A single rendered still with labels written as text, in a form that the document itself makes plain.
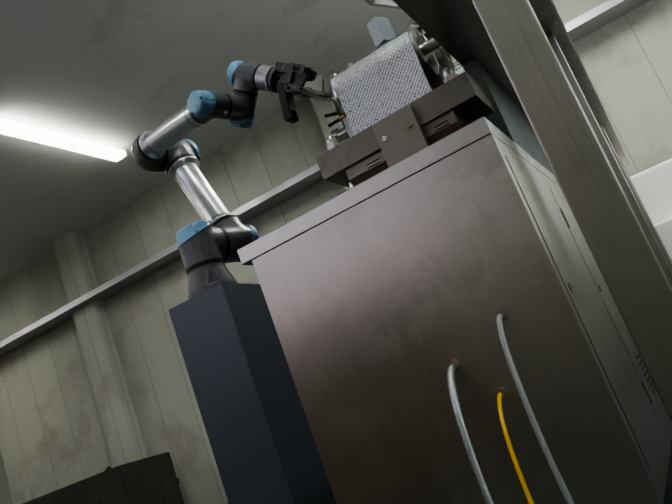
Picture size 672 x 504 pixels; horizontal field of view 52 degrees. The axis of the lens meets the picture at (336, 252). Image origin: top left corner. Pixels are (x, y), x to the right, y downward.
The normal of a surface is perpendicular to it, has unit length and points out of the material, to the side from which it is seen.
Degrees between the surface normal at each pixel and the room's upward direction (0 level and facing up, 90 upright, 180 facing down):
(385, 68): 90
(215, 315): 90
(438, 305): 90
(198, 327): 90
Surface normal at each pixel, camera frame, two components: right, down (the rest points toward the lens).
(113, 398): -0.44, -0.06
